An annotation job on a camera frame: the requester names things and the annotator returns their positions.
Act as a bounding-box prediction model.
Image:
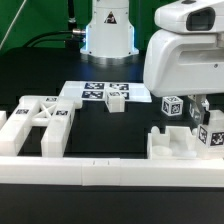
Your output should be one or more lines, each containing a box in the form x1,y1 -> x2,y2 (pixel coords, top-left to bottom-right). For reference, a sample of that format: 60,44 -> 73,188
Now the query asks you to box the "white chair seat part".
147,126 -> 197,160

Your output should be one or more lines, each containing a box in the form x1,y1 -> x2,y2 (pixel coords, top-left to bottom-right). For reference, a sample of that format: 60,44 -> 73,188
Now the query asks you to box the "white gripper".
143,0 -> 224,125

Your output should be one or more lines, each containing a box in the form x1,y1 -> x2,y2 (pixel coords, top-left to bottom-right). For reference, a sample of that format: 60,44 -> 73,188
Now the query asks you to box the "white fence bar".
0,157 -> 224,188
0,111 -> 7,130

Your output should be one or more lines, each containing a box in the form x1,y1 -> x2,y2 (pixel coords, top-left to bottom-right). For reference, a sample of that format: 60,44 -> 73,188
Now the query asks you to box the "white chair back frame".
0,95 -> 83,158

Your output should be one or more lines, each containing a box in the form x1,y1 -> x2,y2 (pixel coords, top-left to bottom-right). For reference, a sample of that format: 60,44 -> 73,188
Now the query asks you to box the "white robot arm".
80,0 -> 224,124

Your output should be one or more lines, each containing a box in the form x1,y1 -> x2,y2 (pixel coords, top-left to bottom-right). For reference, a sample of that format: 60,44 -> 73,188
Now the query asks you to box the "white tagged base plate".
60,81 -> 152,103

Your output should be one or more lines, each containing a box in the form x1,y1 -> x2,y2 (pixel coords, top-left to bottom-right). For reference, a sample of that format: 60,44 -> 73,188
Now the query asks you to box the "white left fence bar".
0,111 -> 7,130

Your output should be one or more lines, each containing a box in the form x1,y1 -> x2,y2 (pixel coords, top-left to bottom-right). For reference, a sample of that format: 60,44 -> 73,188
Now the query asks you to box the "black vertical post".
67,0 -> 76,23

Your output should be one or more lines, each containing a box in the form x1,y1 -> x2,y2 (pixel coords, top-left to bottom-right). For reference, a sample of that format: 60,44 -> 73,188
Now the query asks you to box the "black cable with connector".
22,29 -> 87,48

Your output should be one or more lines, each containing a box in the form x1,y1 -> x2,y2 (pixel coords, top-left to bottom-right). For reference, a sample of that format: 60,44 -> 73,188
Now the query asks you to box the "white front fence bar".
0,157 -> 224,188

